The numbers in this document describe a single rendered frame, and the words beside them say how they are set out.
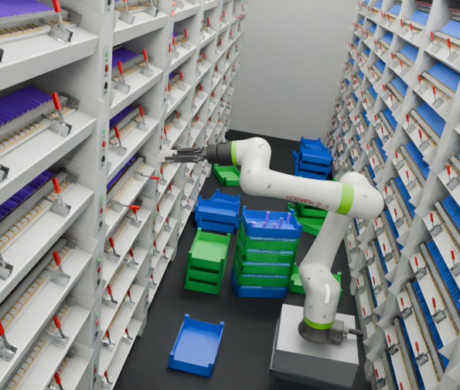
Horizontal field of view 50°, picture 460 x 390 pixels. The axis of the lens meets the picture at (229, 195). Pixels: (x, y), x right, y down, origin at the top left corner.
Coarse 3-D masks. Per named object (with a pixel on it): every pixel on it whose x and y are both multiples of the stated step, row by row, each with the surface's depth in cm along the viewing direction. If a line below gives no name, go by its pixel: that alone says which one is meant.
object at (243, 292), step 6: (234, 282) 287; (234, 288) 286; (240, 294) 282; (246, 294) 282; (252, 294) 283; (258, 294) 283; (264, 294) 284; (270, 294) 284; (276, 294) 285; (282, 294) 286
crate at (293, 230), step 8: (240, 216) 282; (248, 216) 283; (256, 216) 283; (264, 216) 284; (272, 216) 285; (280, 216) 286; (248, 224) 262; (256, 224) 277; (272, 224) 280; (288, 224) 283; (296, 224) 277; (248, 232) 264; (256, 232) 265; (264, 232) 266; (272, 232) 267; (280, 232) 267; (288, 232) 268; (296, 232) 269
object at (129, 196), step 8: (136, 152) 202; (144, 152) 202; (136, 160) 202; (144, 160) 202; (152, 160) 203; (144, 168) 200; (152, 168) 203; (136, 184) 186; (144, 184) 191; (128, 192) 179; (136, 192) 181; (120, 200) 171; (128, 200) 174; (128, 208) 178; (112, 216) 161; (120, 216) 163; (112, 224) 157; (104, 232) 149; (104, 240) 153
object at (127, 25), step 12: (120, 0) 150; (132, 0) 159; (144, 0) 169; (156, 0) 177; (168, 0) 178; (120, 12) 139; (132, 12) 153; (144, 12) 163; (156, 12) 164; (168, 12) 179; (120, 24) 135; (132, 24) 142; (144, 24) 152; (156, 24) 168; (120, 36) 133; (132, 36) 145
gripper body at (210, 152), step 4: (212, 144) 186; (216, 144) 187; (208, 148) 184; (212, 148) 184; (204, 152) 186; (208, 152) 184; (212, 152) 183; (200, 156) 184; (204, 156) 184; (208, 156) 184; (212, 156) 184; (208, 160) 185; (212, 160) 184; (216, 160) 185
